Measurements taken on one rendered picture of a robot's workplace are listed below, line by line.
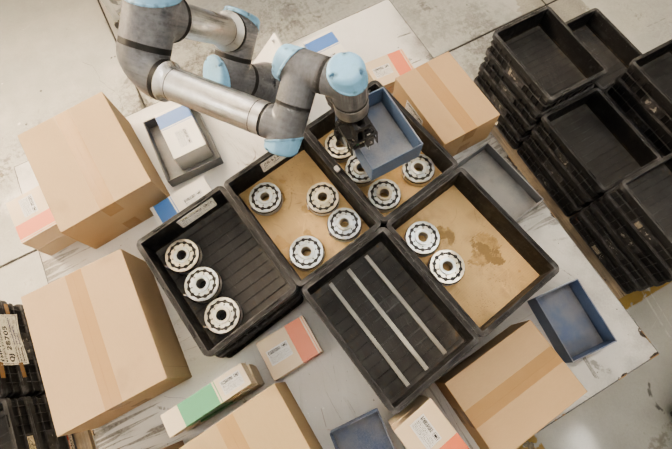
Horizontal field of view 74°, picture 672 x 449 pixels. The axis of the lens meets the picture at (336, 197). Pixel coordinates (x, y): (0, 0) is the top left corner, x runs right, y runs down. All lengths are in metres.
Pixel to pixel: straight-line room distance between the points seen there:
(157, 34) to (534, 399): 1.28
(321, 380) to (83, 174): 0.98
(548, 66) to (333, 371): 1.58
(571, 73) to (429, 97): 0.87
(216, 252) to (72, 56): 2.07
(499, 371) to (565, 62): 1.44
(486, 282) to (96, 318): 1.11
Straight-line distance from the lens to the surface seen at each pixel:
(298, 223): 1.41
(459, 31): 2.94
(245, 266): 1.40
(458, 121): 1.55
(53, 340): 1.51
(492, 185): 1.65
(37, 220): 1.70
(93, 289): 1.48
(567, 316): 1.61
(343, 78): 0.85
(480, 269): 1.41
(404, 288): 1.36
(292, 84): 0.91
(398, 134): 1.25
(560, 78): 2.25
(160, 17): 1.10
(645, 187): 2.14
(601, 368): 1.64
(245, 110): 0.96
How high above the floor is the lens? 2.16
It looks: 69 degrees down
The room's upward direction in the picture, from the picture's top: 5 degrees counter-clockwise
